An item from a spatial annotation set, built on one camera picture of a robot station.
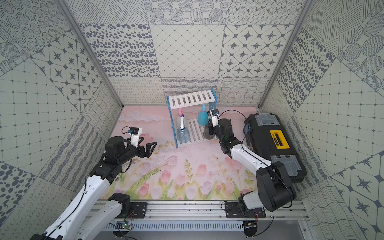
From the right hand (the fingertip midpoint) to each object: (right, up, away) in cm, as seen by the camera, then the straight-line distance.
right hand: (211, 120), depth 87 cm
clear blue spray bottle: (-19, -10, +14) cm, 25 cm away
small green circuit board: (-44, -51, -17) cm, 69 cm away
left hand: (-35, -9, -11) cm, 38 cm away
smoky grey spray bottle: (-2, -9, +12) cm, 15 cm away
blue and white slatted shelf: (-9, -7, +17) cm, 21 cm away
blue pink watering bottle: (-5, +2, +13) cm, 14 cm away
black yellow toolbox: (+30, -9, -5) cm, 32 cm away
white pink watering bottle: (-21, -1, +11) cm, 24 cm away
